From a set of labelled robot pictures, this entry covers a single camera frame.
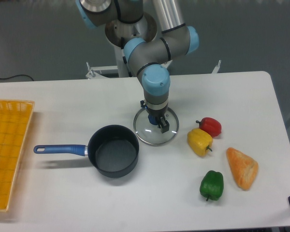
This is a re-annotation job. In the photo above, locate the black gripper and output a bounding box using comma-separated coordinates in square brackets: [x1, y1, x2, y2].
[145, 106, 170, 133]

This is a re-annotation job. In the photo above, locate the glass pot lid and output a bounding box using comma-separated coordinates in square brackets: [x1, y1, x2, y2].
[133, 108, 179, 146]

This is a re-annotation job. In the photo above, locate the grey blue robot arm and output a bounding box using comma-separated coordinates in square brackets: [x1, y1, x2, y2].
[75, 0, 199, 133]

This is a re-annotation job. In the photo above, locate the yellow bell pepper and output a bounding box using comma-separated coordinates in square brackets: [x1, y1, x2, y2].
[187, 128, 213, 157]

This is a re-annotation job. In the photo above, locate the red bell pepper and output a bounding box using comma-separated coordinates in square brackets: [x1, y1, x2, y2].
[196, 117, 222, 138]

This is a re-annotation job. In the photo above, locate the green bell pepper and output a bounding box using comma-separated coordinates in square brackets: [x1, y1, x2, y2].
[199, 170, 224, 201]

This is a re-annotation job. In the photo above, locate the bread wedge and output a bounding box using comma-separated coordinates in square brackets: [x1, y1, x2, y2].
[226, 147, 259, 190]

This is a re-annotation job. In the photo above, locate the yellow wicker basket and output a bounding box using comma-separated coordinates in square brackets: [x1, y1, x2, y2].
[0, 99, 35, 212]

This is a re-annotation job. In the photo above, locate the dark saucepan blue handle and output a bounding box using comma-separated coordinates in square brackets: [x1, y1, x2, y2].
[33, 125, 139, 178]

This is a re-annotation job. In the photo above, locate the black cable on floor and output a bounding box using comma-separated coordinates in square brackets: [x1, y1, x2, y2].
[0, 74, 35, 82]

